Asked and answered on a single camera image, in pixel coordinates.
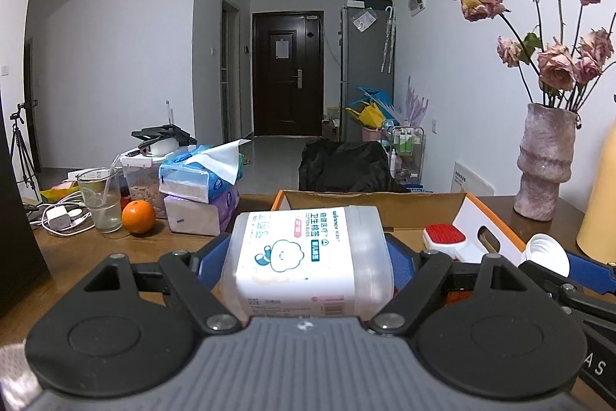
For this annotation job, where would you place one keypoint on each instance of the black folded stand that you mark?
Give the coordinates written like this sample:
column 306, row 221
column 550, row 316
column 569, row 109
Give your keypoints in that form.
column 163, row 134

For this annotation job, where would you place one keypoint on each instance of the dried pink roses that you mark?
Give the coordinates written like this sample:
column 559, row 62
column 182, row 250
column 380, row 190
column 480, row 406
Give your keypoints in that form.
column 553, row 64

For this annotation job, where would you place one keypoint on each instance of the clear cotton swab box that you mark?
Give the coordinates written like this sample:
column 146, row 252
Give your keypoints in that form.
column 298, row 261

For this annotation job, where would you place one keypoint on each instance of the purple feather decoration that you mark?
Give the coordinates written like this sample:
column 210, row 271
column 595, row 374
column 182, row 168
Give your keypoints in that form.
column 415, row 103

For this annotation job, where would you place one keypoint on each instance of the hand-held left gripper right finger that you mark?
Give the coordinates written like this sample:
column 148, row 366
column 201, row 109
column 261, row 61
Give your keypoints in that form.
column 403, row 264

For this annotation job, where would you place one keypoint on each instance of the pink bin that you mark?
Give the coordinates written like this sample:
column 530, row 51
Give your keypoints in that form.
column 371, row 134

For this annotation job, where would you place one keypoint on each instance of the orange fruit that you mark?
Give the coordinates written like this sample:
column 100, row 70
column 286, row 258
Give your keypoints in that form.
column 138, row 217

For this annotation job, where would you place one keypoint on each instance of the hanging white umbrella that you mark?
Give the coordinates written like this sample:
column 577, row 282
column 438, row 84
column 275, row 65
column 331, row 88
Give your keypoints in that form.
column 389, row 40

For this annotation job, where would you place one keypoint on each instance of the purple tissue pack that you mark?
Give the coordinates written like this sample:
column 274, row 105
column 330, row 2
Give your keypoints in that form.
column 197, row 216

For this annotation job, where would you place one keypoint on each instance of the blue tissue pack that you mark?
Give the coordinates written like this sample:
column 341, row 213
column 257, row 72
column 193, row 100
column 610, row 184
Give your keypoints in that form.
column 192, row 180

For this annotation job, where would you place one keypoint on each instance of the red and white box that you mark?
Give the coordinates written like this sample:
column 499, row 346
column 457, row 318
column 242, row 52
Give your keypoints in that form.
column 443, row 237

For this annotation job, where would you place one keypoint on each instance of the clear glass cup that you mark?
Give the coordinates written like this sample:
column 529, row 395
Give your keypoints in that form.
column 101, row 204

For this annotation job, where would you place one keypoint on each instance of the dark brown door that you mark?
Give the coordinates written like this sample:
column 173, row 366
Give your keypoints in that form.
column 288, row 74

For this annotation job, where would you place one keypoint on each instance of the black tripod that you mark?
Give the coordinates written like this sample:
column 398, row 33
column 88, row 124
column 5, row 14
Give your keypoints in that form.
column 21, row 151

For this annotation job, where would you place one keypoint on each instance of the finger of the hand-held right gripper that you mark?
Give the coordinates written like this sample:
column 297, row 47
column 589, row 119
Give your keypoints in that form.
column 558, row 286
column 594, row 274

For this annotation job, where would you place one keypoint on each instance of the grey refrigerator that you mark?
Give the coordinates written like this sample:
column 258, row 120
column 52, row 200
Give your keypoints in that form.
column 361, row 74

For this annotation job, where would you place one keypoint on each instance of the blue and yellow bags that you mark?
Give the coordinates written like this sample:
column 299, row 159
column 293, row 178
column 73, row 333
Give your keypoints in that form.
column 370, row 107

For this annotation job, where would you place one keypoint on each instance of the white rolling cart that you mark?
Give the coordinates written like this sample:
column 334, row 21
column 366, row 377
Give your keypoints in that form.
column 406, row 151

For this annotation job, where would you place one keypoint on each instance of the large white bottle cap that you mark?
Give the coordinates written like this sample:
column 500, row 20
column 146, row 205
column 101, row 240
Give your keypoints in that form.
column 546, row 253

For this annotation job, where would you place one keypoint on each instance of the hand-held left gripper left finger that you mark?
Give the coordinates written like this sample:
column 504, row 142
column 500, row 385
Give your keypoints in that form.
column 211, row 259

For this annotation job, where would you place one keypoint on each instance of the yellow thermos jug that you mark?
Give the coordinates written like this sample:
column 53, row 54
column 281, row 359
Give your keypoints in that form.
column 601, row 209

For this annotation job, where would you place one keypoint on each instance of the orange cardboard box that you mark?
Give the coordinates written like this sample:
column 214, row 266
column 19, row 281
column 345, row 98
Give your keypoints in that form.
column 423, row 206

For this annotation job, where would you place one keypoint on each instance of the clear food container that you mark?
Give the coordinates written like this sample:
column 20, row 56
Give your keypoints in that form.
column 144, row 187

